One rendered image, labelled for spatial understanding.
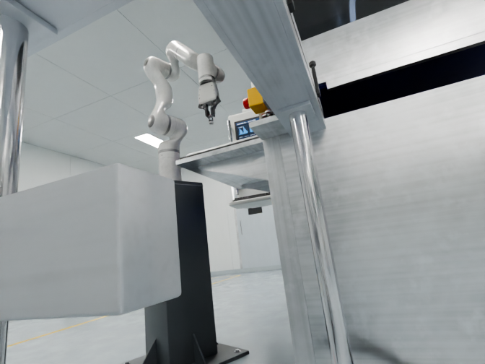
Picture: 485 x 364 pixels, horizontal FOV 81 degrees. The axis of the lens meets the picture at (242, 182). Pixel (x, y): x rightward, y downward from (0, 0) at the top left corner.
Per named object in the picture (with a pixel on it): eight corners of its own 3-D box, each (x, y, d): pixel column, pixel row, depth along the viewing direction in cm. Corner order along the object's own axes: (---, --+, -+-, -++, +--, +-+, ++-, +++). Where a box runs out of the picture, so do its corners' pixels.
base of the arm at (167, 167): (146, 189, 157) (146, 157, 162) (178, 191, 170) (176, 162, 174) (162, 180, 144) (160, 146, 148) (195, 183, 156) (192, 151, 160)
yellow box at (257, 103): (273, 109, 105) (271, 92, 107) (268, 100, 99) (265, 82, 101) (255, 115, 108) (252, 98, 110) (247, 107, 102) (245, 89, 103)
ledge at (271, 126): (299, 130, 102) (297, 125, 102) (290, 115, 90) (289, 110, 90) (262, 140, 107) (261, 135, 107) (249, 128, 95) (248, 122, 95)
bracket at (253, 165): (276, 180, 116) (272, 149, 119) (275, 178, 113) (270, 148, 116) (203, 195, 128) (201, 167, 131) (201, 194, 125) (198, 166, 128)
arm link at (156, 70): (181, 132, 164) (156, 126, 152) (169, 141, 171) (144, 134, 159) (173, 60, 177) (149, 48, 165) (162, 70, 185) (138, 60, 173)
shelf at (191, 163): (313, 174, 169) (312, 171, 170) (283, 136, 106) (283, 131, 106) (239, 189, 186) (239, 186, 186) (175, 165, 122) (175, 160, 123)
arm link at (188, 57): (195, 68, 172) (221, 88, 154) (172, 58, 160) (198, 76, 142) (202, 54, 169) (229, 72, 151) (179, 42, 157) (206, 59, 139)
